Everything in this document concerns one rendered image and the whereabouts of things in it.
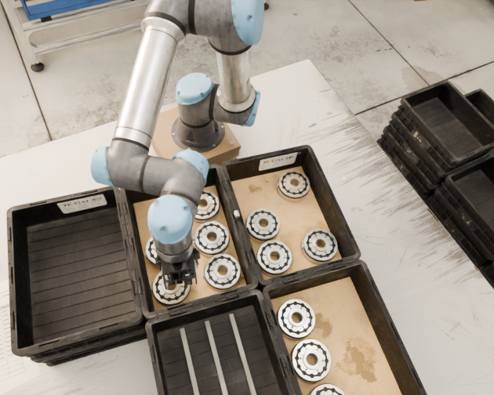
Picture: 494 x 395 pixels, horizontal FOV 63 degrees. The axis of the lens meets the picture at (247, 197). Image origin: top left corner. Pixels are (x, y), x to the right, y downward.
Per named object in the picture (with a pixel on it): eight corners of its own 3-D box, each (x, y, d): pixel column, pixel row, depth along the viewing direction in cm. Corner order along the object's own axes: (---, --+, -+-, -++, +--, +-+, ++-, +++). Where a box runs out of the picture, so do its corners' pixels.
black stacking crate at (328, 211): (219, 183, 133) (219, 164, 123) (302, 164, 139) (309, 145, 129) (256, 298, 115) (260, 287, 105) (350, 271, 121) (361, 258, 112)
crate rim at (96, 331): (9, 211, 112) (5, 207, 110) (119, 188, 118) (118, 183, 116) (15, 359, 94) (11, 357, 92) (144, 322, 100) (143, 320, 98)
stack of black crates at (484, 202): (412, 210, 212) (445, 175, 182) (455, 190, 220) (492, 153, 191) (464, 277, 196) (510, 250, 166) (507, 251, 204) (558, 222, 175)
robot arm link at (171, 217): (197, 194, 72) (184, 237, 67) (198, 221, 81) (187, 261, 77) (154, 185, 72) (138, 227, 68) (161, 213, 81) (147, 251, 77)
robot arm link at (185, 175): (155, 139, 79) (136, 186, 74) (211, 150, 78) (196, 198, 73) (161, 163, 86) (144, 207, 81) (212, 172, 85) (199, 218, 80)
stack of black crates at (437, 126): (367, 153, 228) (400, 97, 189) (408, 135, 236) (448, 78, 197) (412, 210, 212) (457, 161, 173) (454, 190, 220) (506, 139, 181)
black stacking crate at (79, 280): (23, 226, 120) (7, 208, 110) (125, 204, 126) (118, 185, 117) (31, 364, 103) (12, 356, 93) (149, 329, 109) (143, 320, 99)
